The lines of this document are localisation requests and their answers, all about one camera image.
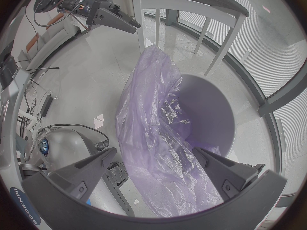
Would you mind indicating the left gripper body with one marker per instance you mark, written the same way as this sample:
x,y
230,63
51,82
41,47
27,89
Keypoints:
x,y
94,11

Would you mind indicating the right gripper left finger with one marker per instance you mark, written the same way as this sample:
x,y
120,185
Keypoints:
x,y
79,176

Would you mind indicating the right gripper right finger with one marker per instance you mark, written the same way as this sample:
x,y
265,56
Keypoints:
x,y
227,174

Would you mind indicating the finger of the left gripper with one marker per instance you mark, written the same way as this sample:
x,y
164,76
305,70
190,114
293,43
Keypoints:
x,y
122,14
112,21

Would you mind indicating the black plastic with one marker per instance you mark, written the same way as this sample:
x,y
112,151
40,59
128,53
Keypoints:
x,y
260,166

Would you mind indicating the purple plastic bag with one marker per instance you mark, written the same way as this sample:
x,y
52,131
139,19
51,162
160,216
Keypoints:
x,y
148,128

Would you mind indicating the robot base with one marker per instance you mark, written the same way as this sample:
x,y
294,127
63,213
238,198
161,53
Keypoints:
x,y
69,142

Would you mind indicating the white trash bin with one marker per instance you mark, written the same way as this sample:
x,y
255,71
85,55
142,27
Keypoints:
x,y
206,109

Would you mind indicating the black power adapter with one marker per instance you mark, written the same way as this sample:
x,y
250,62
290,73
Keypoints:
x,y
46,103

